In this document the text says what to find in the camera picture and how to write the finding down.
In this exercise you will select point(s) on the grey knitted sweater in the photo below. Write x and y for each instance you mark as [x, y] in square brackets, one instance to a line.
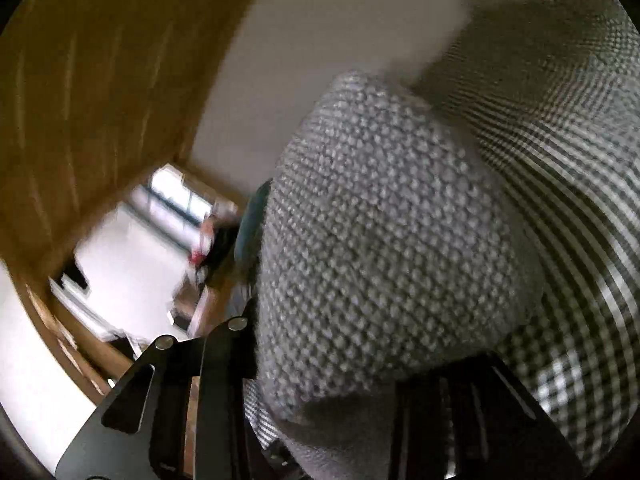
[389, 248]

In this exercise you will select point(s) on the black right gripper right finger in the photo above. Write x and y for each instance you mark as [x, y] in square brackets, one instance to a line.
[476, 415]

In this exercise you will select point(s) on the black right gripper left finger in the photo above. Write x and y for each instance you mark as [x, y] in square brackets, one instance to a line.
[139, 429]

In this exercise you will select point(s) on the wooden bed frame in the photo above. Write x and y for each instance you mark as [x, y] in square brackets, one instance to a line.
[95, 95]

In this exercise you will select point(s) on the black white checkered bedsheet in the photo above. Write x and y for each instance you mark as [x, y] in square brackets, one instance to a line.
[548, 91]

